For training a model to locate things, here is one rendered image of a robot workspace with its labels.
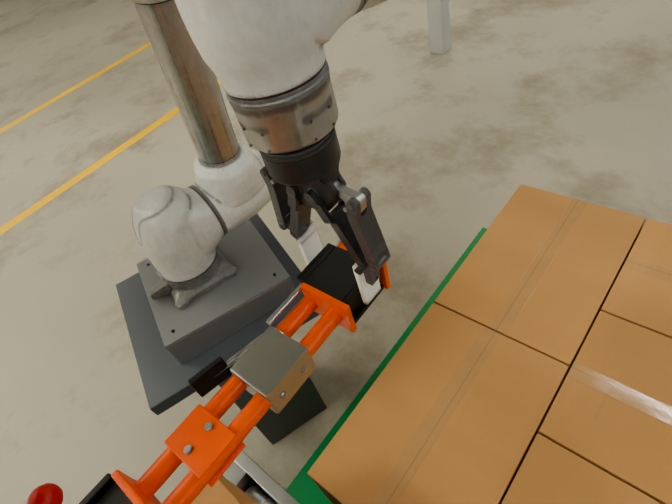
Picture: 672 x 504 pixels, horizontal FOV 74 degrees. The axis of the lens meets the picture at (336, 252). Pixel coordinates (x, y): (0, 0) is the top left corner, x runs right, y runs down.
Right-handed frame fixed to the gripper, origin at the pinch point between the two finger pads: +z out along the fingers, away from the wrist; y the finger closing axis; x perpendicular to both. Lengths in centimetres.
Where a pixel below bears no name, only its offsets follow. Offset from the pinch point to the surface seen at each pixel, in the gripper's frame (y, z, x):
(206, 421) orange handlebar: 0.2, 0.3, -23.1
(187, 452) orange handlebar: 1.2, 0.0, -26.3
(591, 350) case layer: 24, 72, 50
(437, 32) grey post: -160, 109, 281
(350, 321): 4.8, 2.1, -4.7
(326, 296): 1.5, -0.4, -4.4
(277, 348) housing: 0.7, 0.3, -12.6
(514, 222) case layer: -12, 72, 84
